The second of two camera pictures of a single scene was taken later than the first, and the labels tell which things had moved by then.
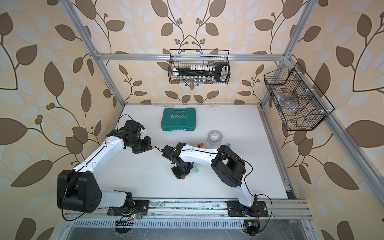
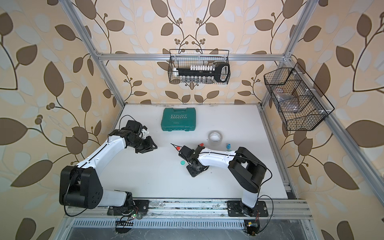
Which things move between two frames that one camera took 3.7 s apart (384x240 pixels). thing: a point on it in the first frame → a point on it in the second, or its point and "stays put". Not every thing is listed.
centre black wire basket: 199,66 stays put
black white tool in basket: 220,70 stays put
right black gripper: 180,175 → 191,172
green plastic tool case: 178,119 stays put
